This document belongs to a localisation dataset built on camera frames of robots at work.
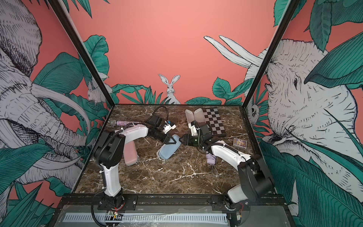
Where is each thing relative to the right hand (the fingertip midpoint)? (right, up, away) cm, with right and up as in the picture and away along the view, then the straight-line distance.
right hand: (181, 138), depth 85 cm
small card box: (+40, -5, +11) cm, 42 cm away
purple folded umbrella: (+19, -14, +4) cm, 24 cm away
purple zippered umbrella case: (+13, +14, +30) cm, 35 cm away
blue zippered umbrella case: (-9, -8, +2) cm, 12 cm away
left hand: (-5, -2, +8) cm, 10 cm away
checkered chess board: (+25, +12, +25) cm, 37 cm away
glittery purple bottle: (-52, +9, +19) cm, 56 cm away
